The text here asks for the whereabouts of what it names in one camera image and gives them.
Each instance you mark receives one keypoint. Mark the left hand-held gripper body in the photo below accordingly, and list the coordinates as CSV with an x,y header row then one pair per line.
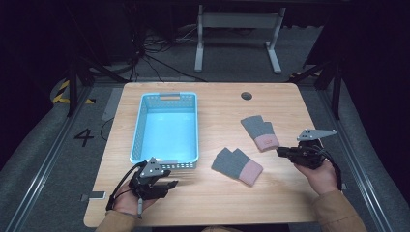
x,y
151,170

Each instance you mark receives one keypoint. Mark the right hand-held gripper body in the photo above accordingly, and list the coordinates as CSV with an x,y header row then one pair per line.
x,y
309,156

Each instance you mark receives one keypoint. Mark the grey glove with pink cuff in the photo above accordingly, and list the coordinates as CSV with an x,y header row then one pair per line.
x,y
235,164
257,129

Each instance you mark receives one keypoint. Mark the light blue plastic basket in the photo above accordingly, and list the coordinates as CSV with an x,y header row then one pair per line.
x,y
167,132

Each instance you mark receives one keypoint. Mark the person's right hand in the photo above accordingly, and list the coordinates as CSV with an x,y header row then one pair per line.
x,y
322,180

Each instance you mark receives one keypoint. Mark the person's left hand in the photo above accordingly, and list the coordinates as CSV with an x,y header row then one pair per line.
x,y
129,203

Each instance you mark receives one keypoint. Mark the small grey floor tape strip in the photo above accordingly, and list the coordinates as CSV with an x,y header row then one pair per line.
x,y
96,195

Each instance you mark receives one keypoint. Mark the black metal stand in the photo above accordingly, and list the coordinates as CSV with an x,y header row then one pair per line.
x,y
73,96
336,96

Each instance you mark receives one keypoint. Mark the person's lap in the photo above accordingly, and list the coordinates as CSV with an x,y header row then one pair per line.
x,y
220,229

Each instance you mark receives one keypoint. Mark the aluminium floor rail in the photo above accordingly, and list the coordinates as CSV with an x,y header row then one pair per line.
x,y
362,180
51,158

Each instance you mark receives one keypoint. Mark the white metal table frame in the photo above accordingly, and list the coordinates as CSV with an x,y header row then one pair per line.
x,y
238,20

